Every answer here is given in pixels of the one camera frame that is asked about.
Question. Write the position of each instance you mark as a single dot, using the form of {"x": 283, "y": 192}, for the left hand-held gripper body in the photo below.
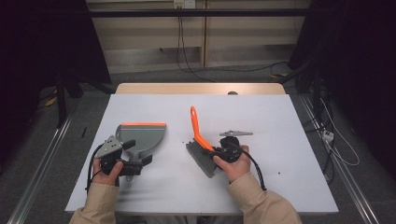
{"x": 109, "y": 146}

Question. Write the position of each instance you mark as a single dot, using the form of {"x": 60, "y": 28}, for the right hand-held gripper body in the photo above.
{"x": 230, "y": 147}

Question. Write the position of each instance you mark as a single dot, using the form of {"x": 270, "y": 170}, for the grey dustpan with orange edge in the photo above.
{"x": 143, "y": 137}

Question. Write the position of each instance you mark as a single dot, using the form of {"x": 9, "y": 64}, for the orange brush with grey bristles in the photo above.
{"x": 196, "y": 127}

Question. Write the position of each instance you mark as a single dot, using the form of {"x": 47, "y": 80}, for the person's right hand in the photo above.
{"x": 238, "y": 169}

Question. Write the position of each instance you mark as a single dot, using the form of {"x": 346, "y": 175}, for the person's left hand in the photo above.
{"x": 106, "y": 179}

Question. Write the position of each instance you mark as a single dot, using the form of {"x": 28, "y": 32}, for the small dark round object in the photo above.
{"x": 232, "y": 92}

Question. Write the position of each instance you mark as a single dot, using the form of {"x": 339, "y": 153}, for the person's grey trousers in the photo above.
{"x": 174, "y": 220}

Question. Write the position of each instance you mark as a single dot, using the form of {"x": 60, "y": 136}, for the black metal stand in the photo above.
{"x": 61, "y": 99}

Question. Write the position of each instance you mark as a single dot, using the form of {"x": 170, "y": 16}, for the light wooden table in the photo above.
{"x": 186, "y": 88}

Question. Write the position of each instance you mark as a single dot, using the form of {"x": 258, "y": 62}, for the white power adapter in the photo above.
{"x": 327, "y": 136}

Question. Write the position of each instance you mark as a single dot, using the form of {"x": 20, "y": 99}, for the black curtain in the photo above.
{"x": 37, "y": 46}
{"x": 358, "y": 62}

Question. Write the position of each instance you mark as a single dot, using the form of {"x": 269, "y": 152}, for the black metal crossbar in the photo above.
{"x": 199, "y": 12}

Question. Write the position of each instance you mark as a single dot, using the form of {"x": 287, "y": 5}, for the aluminium floor rail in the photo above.
{"x": 348, "y": 180}
{"x": 40, "y": 168}

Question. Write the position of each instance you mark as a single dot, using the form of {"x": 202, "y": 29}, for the white wall socket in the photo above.
{"x": 184, "y": 3}

